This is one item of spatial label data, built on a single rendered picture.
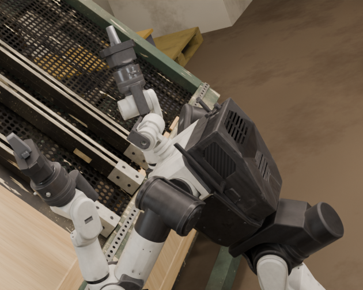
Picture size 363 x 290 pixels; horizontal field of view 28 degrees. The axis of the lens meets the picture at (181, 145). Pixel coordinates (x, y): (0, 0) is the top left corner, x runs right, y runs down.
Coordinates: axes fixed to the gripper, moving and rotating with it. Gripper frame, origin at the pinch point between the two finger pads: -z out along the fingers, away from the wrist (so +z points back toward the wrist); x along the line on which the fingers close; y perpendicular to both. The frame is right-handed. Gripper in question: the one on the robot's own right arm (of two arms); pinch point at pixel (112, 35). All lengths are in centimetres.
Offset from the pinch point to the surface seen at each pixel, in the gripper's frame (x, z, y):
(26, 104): 4, 10, 72
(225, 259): -72, 116, 92
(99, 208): 5, 56, 44
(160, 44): -312, -1, 422
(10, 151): 24, 24, 56
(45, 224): 27, 52, 45
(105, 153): -15, 40, 62
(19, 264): 44, 59, 34
